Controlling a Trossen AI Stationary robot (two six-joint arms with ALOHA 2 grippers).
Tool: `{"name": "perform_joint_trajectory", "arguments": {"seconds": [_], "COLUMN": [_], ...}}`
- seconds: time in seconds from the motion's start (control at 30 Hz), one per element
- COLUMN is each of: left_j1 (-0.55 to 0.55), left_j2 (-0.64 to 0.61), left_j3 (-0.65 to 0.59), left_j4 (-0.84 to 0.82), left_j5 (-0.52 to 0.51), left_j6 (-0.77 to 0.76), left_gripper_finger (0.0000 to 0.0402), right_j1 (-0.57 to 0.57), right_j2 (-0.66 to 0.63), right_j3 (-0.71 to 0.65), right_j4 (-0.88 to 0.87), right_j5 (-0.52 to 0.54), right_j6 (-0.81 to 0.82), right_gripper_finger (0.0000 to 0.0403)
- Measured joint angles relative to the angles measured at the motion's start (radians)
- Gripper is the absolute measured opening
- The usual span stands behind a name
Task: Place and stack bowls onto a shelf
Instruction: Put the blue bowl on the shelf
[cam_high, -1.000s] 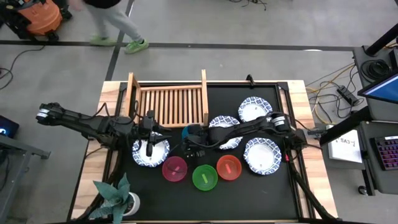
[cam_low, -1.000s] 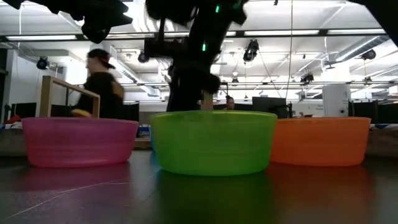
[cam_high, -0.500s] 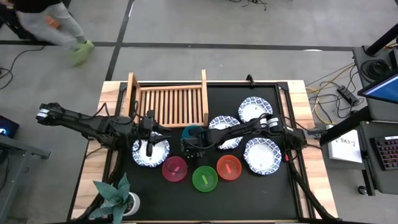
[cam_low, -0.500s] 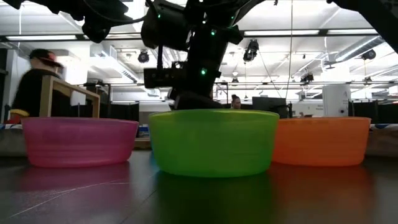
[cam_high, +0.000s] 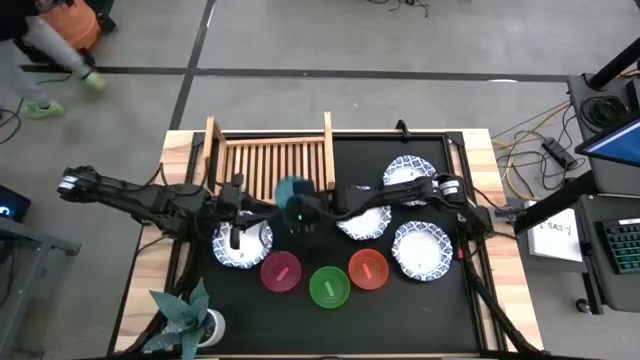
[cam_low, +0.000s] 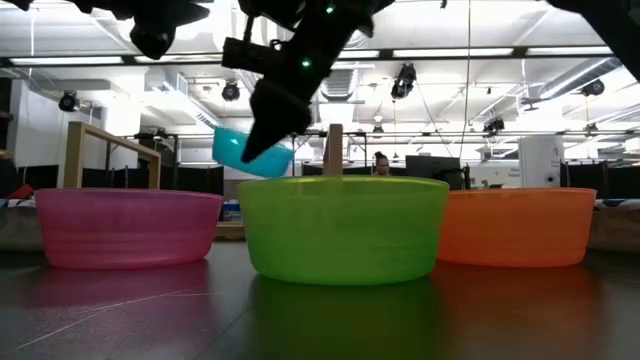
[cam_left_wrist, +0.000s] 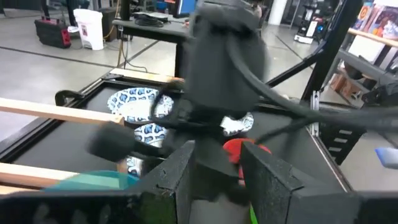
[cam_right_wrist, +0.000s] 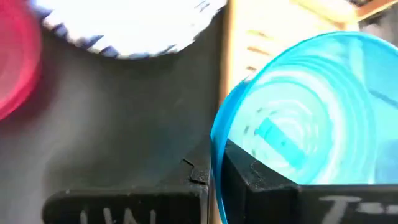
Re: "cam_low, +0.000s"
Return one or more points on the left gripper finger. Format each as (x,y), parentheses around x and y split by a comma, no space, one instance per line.
(277,120)

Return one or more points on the blue plastic bowl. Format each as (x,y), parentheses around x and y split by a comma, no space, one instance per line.
(272,162)

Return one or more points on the green plastic bowl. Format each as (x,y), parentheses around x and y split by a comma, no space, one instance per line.
(345,235)

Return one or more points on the pink plastic bowl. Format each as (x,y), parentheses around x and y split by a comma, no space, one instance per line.
(125,230)

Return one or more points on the orange plastic bowl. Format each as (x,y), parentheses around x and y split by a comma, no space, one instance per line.
(520,230)

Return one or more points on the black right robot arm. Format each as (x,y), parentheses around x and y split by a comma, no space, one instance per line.
(615,30)

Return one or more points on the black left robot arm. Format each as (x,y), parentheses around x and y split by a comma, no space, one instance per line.
(155,30)

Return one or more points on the black ceiling spotlight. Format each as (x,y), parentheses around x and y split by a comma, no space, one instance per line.
(403,81)
(68,102)
(230,91)
(593,88)
(493,125)

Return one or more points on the black computer monitor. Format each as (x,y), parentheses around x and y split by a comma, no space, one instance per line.
(432,172)
(40,177)

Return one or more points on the white round column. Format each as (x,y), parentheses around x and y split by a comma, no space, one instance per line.
(541,162)

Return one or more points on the red object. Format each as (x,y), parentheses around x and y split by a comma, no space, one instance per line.
(22,192)

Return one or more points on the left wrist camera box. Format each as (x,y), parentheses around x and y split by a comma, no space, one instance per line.
(247,56)

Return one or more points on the wooden shelf frame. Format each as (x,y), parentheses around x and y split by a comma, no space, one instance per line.
(75,155)

